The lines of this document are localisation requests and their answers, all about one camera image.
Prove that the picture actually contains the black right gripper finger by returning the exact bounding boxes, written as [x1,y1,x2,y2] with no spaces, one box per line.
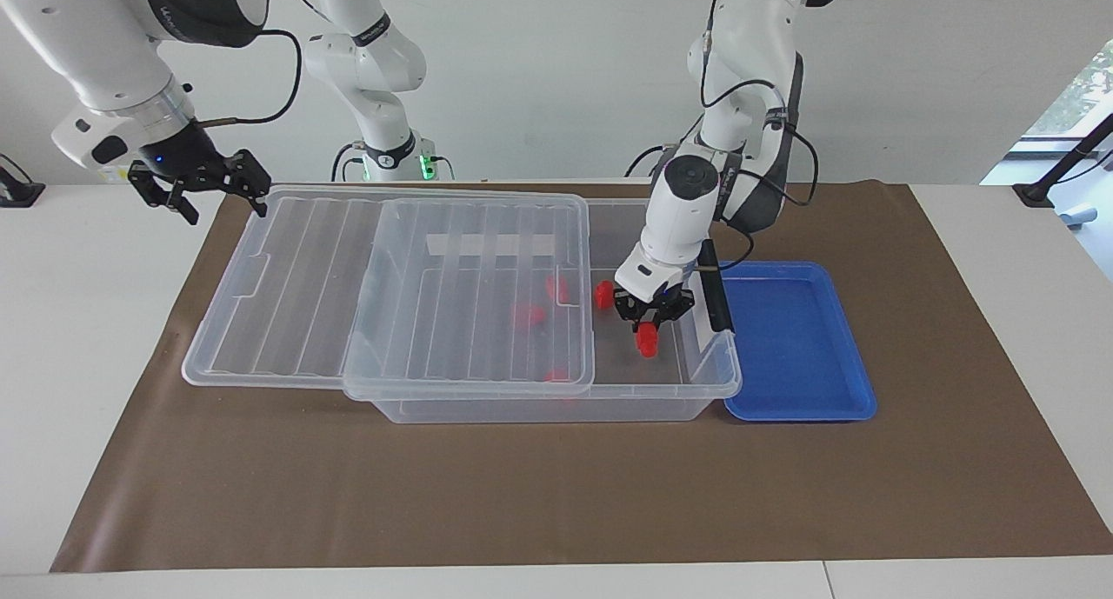
[129,164,201,227]
[219,150,273,220]

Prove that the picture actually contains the clear ribbed plastic lid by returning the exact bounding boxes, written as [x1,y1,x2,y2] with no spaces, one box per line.
[181,186,596,389]

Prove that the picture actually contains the blue plastic tray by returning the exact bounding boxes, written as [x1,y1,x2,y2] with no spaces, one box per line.
[717,261,877,423]

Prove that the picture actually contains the clear plastic storage box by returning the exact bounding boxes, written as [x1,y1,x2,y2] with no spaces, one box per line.
[343,197,744,424]

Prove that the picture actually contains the black table clamp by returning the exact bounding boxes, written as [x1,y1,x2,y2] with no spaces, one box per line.
[0,154,46,209]

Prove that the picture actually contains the brown paper table mat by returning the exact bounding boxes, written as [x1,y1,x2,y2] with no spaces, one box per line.
[50,182,1113,574]

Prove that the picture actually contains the black angled stand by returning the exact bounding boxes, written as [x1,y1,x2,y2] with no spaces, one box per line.
[1013,112,1113,210]

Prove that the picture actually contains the window with green view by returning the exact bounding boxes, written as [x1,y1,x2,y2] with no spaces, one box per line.
[983,38,1113,187]

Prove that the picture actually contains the black right arm base cable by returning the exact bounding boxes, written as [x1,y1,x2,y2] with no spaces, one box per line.
[331,142,366,183]

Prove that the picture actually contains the black arm base cable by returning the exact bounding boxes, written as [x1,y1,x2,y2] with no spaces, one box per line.
[331,142,366,183]
[626,116,705,179]

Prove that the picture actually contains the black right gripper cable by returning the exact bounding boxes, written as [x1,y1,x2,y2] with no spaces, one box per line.
[193,29,304,129]

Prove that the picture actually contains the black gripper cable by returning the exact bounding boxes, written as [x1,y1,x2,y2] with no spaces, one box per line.
[193,29,304,129]
[698,0,821,271]

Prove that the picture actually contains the black left arm base cable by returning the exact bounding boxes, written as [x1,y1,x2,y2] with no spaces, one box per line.
[626,116,705,179]

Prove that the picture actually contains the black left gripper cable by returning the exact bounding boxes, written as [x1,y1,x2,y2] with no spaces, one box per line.
[698,0,821,271]

